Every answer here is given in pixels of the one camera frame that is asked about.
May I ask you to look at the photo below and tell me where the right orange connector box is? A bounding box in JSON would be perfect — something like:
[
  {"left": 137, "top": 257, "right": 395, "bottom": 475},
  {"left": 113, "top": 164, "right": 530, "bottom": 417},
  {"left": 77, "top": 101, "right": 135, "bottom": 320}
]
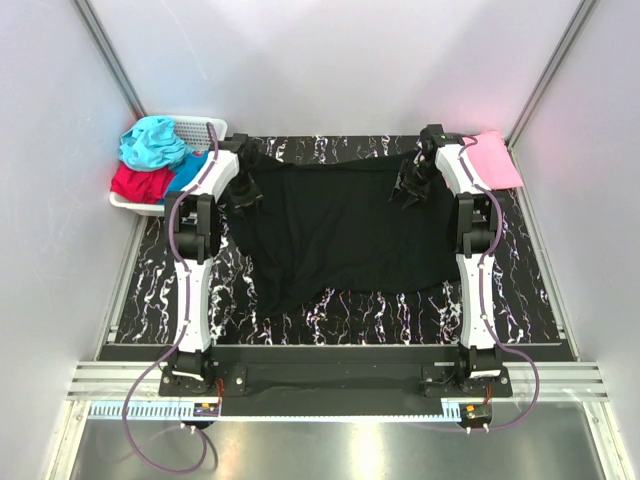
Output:
[{"left": 461, "top": 403, "right": 493, "bottom": 428}]

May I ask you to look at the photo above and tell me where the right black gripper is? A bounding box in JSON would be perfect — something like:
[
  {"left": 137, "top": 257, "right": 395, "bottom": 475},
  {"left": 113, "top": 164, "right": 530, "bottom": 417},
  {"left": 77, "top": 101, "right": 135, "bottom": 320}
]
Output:
[{"left": 389, "top": 160, "right": 439, "bottom": 211}]

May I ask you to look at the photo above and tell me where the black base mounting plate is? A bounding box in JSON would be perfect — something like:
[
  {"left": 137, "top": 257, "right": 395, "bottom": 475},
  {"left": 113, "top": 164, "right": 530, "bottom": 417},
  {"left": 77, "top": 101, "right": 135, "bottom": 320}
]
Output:
[{"left": 159, "top": 346, "right": 513, "bottom": 418}]

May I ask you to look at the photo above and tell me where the white plastic basket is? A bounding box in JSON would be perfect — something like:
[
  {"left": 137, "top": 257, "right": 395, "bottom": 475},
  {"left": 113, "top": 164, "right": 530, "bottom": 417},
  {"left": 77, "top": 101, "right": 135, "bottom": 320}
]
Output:
[{"left": 109, "top": 115, "right": 228, "bottom": 217}]

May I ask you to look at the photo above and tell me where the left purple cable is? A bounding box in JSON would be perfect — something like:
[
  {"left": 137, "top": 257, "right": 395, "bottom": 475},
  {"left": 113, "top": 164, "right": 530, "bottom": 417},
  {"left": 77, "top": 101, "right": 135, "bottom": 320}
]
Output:
[{"left": 119, "top": 122, "right": 219, "bottom": 474}]

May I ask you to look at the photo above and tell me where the black marble pattern mat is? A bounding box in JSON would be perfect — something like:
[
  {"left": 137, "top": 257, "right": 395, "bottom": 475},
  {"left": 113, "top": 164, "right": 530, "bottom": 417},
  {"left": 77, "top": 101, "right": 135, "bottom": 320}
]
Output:
[{"left": 115, "top": 133, "right": 562, "bottom": 346}]

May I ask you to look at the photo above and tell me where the folded pink t shirt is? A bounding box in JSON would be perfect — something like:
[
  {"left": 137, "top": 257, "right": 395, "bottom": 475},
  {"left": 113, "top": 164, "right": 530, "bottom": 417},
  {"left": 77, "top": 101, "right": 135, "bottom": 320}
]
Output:
[{"left": 463, "top": 130, "right": 523, "bottom": 190}]

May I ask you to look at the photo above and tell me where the orange connector box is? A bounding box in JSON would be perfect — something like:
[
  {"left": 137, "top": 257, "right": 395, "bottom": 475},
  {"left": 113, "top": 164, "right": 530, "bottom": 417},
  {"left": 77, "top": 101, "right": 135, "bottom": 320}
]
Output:
[
  {"left": 461, "top": 403, "right": 493, "bottom": 428},
  {"left": 193, "top": 402, "right": 220, "bottom": 417}
]

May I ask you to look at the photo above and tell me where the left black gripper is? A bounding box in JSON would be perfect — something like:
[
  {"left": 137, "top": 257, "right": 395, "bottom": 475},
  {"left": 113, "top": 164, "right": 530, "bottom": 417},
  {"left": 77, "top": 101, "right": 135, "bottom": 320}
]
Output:
[{"left": 223, "top": 171, "right": 262, "bottom": 218}]

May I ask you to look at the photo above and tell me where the light blue t shirt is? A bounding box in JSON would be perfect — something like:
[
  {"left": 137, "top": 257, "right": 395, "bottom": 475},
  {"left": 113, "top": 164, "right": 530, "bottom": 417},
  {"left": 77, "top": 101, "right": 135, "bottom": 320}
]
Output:
[{"left": 118, "top": 116, "right": 194, "bottom": 172}]

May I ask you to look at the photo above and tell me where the left orange connector box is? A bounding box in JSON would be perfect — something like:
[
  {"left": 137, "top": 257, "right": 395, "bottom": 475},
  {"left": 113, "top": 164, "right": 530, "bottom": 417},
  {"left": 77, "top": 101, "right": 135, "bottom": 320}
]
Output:
[{"left": 193, "top": 402, "right": 220, "bottom": 417}]

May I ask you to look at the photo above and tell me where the black t shirt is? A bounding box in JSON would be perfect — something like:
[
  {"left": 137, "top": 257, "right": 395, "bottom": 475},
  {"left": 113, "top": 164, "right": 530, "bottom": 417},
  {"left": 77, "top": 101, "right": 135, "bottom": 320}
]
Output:
[{"left": 225, "top": 151, "right": 460, "bottom": 317}]

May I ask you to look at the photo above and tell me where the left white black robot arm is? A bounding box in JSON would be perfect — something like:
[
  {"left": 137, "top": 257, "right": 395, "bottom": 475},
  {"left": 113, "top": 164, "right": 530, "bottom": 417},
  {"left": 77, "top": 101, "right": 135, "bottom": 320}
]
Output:
[{"left": 162, "top": 133, "right": 263, "bottom": 396}]

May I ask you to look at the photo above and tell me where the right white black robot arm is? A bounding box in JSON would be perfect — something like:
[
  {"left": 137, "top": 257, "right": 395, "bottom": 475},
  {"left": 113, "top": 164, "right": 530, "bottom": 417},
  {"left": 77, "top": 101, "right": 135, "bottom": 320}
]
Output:
[{"left": 390, "top": 124, "right": 503, "bottom": 397}]

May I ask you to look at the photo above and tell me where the red t shirt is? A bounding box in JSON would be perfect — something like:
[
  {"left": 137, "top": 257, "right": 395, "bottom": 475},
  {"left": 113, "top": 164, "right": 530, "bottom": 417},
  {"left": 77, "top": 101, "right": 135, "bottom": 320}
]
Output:
[{"left": 110, "top": 163, "right": 175, "bottom": 204}]

